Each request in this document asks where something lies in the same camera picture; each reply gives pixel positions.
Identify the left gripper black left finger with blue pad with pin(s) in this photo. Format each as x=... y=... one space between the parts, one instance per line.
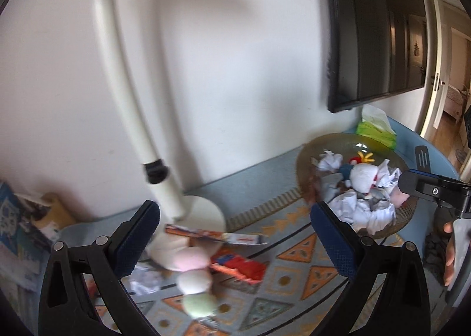
x=65 y=306

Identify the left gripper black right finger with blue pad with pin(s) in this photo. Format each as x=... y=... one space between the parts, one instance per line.
x=402 y=307

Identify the white paper ball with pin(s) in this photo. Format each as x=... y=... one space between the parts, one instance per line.
x=363 y=214

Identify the blue white red plush toy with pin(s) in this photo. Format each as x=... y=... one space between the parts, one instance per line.
x=361 y=172

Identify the orange anime snack wrapper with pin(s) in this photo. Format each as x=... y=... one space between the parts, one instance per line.
x=221 y=237

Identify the three-ball plush dango toy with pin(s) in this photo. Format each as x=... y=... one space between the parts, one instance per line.
x=397 y=197

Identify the person right hand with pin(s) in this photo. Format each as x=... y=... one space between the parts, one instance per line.
x=449 y=255

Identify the blue cover book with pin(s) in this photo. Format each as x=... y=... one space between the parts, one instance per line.
x=21 y=259

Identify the wooden organizer box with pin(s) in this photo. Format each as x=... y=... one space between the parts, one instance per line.
x=56 y=218

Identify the green tissue pack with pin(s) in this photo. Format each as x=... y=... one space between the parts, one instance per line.
x=375 y=124

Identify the brown woven basket bowl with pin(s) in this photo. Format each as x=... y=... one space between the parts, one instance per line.
x=318 y=186

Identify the patterned blue orange rug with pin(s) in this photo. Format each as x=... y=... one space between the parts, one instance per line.
x=300 y=285

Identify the crumpled paper in bowl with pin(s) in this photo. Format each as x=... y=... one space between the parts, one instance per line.
x=330 y=161

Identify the red snack bag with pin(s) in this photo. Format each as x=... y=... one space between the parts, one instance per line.
x=238 y=267

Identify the white desk lamp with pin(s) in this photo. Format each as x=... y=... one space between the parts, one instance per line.
x=192 y=211

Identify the wall mounted black television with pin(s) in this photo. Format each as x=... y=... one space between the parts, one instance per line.
x=378 y=49

